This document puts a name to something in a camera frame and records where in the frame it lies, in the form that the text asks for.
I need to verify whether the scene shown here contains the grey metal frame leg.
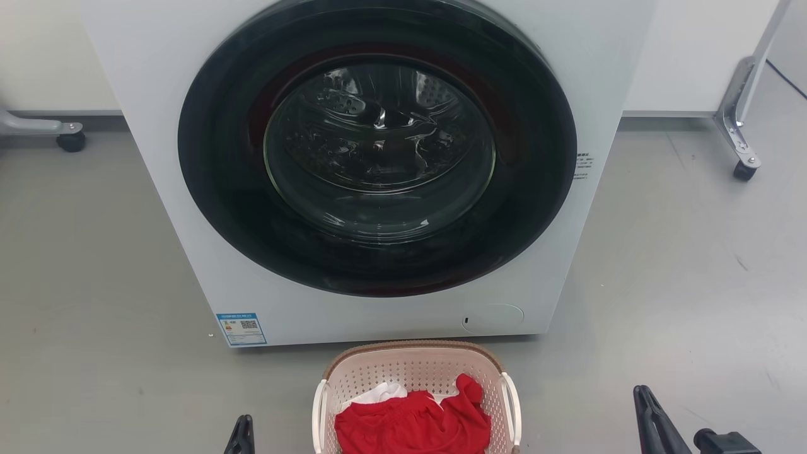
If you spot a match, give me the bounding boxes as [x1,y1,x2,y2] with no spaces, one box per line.
[0,107,84,137]

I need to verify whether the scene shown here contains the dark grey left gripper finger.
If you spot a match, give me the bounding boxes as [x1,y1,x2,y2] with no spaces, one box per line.
[223,414,255,454]

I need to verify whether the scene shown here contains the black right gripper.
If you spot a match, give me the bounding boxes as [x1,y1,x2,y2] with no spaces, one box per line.
[633,385,762,454]

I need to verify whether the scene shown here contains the blue energy label sticker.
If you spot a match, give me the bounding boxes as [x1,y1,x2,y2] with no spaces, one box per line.
[216,312,267,347]

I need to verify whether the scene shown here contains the white front-load washing machine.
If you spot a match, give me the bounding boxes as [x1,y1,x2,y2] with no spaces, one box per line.
[81,0,656,347]

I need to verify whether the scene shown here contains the red garment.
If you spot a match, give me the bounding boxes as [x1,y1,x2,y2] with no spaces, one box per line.
[334,373,492,454]

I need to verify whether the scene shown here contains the beige perforated laundry basket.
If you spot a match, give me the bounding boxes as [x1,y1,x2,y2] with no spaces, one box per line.
[312,340,523,454]

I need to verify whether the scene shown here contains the black round washer door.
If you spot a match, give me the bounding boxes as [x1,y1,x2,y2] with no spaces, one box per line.
[178,0,578,298]

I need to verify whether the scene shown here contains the silver metal frame leg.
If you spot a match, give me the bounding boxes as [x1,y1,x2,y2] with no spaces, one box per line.
[714,0,794,168]

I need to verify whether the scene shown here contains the thin black floor cable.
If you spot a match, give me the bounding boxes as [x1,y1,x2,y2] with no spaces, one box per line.
[766,59,807,100]

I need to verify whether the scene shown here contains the round white filter cover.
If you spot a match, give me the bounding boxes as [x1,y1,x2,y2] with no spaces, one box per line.
[460,304,525,334]

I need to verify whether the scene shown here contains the white garment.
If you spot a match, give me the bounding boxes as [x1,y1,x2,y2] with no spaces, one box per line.
[349,381,461,405]

